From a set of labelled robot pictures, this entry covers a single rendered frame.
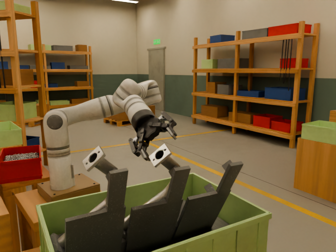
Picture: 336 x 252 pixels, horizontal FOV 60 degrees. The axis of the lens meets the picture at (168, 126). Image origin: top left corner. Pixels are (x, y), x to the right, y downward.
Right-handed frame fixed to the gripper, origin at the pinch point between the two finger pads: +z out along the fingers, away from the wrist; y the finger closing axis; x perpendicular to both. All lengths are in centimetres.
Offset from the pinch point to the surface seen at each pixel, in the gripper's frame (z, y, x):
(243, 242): 21.2, -0.1, 30.7
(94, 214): 8.0, -21.9, -5.2
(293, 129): -229, 146, 413
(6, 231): -21, -62, 4
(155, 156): 3.8, -2.1, -2.5
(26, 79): -349, -120, 83
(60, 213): -13.9, -41.8, 7.3
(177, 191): 9.0, -4.1, 8.0
